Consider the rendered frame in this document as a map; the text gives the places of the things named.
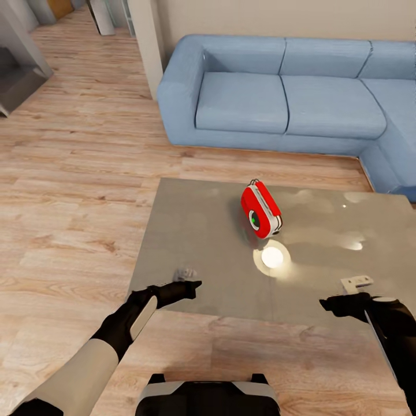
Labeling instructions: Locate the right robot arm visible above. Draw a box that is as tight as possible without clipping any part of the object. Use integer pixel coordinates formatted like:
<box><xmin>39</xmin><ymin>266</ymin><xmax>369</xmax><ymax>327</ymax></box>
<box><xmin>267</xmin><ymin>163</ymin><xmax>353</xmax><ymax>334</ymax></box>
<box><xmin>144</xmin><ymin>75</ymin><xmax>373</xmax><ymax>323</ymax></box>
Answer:
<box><xmin>320</xmin><ymin>276</ymin><xmax>416</xmax><ymax>416</ymax></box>

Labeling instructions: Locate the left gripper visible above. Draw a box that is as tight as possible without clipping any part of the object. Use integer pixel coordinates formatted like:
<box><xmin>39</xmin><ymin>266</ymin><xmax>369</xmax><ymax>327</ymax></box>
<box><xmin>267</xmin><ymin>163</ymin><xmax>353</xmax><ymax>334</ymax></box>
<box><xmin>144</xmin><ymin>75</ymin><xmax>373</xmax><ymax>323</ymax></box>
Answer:
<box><xmin>164</xmin><ymin>280</ymin><xmax>202</xmax><ymax>304</ymax></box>

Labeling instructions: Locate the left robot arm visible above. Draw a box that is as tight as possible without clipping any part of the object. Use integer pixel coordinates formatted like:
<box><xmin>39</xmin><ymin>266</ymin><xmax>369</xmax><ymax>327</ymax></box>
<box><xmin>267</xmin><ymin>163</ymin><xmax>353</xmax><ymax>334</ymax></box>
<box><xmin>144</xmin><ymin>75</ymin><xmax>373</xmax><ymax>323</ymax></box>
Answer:
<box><xmin>9</xmin><ymin>268</ymin><xmax>202</xmax><ymax>416</ymax></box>

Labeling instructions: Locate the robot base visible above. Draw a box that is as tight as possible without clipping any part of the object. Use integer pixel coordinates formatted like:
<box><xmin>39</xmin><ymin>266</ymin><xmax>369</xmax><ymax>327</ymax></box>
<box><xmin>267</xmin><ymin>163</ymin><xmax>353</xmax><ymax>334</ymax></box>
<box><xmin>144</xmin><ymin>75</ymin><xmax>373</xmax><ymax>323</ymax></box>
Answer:
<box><xmin>135</xmin><ymin>373</ymin><xmax>281</xmax><ymax>416</ymax></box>

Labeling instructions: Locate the radio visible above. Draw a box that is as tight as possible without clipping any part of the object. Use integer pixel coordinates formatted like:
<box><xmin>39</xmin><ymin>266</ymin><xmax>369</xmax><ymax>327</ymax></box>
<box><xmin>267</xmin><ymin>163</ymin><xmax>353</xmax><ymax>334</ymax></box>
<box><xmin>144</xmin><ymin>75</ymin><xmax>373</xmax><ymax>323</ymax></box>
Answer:
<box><xmin>241</xmin><ymin>181</ymin><xmax>283</xmax><ymax>239</ymax></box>

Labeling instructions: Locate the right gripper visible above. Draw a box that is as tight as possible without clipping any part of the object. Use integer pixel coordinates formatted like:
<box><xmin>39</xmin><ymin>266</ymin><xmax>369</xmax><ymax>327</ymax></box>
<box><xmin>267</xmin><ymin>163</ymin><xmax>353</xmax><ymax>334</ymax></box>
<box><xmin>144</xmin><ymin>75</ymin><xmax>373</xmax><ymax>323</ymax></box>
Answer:
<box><xmin>320</xmin><ymin>292</ymin><xmax>371</xmax><ymax>319</ymax></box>

